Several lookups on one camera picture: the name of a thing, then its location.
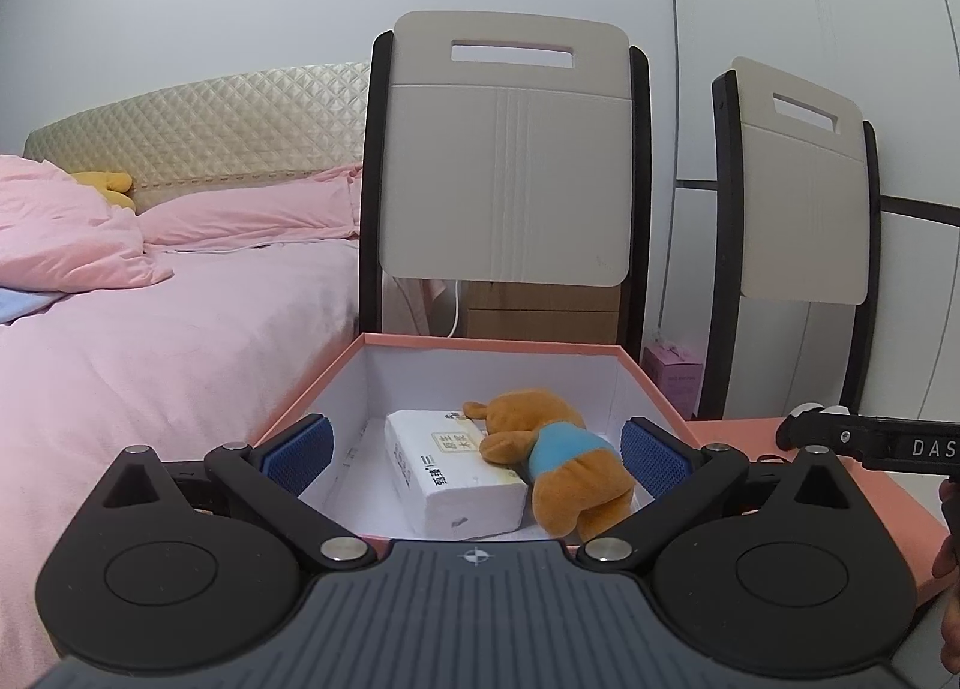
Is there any white tissue pack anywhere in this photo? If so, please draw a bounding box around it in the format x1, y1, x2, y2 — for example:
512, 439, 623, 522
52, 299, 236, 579
385, 408, 530, 540

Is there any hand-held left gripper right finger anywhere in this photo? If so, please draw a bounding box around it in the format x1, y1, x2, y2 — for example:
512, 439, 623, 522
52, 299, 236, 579
576, 417, 857, 575

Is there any yellow plush toy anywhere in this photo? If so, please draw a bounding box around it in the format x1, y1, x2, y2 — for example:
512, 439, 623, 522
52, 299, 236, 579
69, 169, 137, 214

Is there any pink pillow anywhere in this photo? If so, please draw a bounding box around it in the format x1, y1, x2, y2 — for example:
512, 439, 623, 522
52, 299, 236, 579
139, 164, 365, 251

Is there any light blue cloth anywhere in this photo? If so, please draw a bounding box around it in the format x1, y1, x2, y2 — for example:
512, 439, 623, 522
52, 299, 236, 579
0, 288, 68, 326

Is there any small pink box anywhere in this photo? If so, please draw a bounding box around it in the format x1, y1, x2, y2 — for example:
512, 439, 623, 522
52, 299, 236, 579
641, 340, 704, 420

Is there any bed with pink sheet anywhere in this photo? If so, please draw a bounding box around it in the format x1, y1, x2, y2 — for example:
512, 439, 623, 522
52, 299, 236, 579
0, 243, 361, 689

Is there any salmon pink cardboard box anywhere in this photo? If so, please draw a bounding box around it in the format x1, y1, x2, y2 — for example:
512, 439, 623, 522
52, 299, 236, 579
251, 331, 695, 540

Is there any person's right hand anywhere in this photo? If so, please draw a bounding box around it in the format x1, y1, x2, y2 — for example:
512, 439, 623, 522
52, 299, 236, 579
932, 528, 960, 667

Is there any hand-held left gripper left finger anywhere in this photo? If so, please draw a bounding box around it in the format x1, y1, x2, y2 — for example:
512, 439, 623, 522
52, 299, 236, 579
101, 413, 377, 574

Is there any beige chair with black frame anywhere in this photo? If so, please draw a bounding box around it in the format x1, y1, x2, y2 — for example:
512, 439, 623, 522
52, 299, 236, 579
711, 55, 882, 424
358, 10, 652, 364

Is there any pink duvet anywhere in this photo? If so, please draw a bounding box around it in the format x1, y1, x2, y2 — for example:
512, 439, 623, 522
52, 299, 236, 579
0, 153, 175, 300

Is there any beige quilted headboard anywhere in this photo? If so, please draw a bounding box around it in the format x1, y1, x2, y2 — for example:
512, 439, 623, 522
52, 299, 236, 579
22, 61, 372, 214

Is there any brown plush toy blue shirt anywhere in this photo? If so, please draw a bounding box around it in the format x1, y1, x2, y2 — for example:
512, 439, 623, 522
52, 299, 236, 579
463, 389, 637, 540

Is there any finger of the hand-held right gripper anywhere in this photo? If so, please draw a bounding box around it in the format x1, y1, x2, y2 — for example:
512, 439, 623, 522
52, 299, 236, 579
775, 402, 863, 469

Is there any wooden nightstand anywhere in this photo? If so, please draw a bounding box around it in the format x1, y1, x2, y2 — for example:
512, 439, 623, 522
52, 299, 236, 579
466, 279, 623, 345

